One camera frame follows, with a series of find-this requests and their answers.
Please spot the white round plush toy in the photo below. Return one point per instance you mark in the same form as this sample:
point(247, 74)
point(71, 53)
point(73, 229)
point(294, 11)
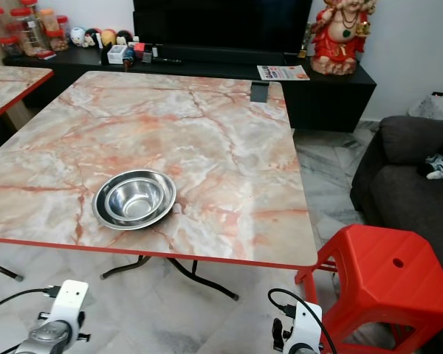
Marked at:
point(78, 37)

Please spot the white mesh bag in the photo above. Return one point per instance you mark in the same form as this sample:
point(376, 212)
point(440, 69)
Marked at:
point(435, 108)

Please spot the small red box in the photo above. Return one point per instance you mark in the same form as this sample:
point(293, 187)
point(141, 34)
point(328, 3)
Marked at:
point(140, 48)

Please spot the black red round plush toy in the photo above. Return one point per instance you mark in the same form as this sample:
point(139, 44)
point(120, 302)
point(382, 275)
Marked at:
point(125, 37)

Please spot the red plastic stool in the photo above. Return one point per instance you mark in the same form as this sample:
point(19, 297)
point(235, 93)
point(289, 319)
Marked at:
point(384, 287)

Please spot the small stainless steel bowl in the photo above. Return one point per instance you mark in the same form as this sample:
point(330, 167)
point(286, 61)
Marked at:
point(135, 199)

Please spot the wide stainless steel bowl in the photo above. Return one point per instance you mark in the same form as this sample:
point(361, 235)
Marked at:
point(100, 212)

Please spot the tall clear jar red lid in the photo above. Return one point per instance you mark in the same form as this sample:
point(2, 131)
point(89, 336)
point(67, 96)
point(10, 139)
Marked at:
point(26, 33)

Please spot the small black stand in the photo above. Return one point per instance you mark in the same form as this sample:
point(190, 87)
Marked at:
point(259, 91)

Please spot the black white plush toy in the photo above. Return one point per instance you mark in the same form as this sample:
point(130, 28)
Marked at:
point(439, 166)

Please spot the small jar red lid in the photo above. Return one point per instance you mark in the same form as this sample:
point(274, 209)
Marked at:
point(11, 48)

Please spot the white orange paper flyer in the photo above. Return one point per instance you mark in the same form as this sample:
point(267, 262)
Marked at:
point(283, 72)

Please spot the red laughing Buddha statue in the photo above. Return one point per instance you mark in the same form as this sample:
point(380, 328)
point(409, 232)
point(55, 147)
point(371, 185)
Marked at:
point(340, 40)

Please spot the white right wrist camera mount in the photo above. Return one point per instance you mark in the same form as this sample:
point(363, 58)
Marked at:
point(306, 324)

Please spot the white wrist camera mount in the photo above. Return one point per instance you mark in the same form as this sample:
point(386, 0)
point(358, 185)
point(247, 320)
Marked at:
point(70, 299)
point(306, 324)

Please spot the black metal table leg frame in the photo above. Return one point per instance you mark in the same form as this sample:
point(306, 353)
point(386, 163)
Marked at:
point(214, 287)

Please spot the nut jar red lid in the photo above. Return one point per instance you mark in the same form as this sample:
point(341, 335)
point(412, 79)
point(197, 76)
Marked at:
point(57, 42)

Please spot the yellow round plush toy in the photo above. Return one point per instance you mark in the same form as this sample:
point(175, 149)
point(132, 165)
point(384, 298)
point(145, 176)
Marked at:
point(108, 38)

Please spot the dark grey fabric sofa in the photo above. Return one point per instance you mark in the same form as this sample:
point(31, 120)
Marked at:
point(399, 199)

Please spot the small white box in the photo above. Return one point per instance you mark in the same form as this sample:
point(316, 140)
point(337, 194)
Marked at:
point(117, 54)

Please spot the black flat screen television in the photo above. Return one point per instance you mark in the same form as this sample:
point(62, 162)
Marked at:
point(221, 22)

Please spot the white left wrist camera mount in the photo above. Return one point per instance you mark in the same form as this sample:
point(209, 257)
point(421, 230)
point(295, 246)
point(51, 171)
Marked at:
point(70, 299)

